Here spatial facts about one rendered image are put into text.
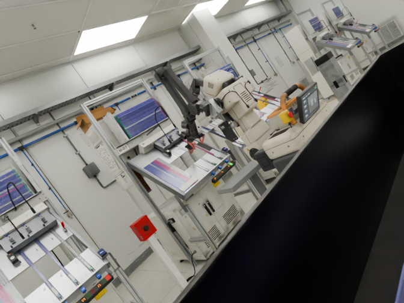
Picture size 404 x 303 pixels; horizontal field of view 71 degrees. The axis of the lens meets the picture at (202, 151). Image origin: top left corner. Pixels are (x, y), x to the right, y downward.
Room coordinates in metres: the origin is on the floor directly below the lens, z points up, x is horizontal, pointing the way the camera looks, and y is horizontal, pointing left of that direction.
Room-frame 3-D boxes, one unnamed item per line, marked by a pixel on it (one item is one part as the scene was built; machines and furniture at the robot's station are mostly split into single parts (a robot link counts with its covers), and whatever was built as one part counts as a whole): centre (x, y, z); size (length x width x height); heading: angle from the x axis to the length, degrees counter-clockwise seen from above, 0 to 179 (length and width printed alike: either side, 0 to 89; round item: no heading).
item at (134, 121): (2.95, 0.34, 1.52); 0.51 x 0.13 x 0.27; 129
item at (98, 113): (3.11, 0.61, 1.82); 0.68 x 0.30 x 0.20; 129
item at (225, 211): (3.00, 0.46, 0.31); 0.70 x 0.65 x 0.62; 129
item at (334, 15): (7.08, -4.54, 0.95); 1.36 x 0.82 x 1.90; 39
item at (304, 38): (6.18, -3.40, 0.95); 1.36 x 0.82 x 1.90; 39
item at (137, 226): (2.19, 0.72, 0.39); 0.24 x 0.24 x 0.78; 39
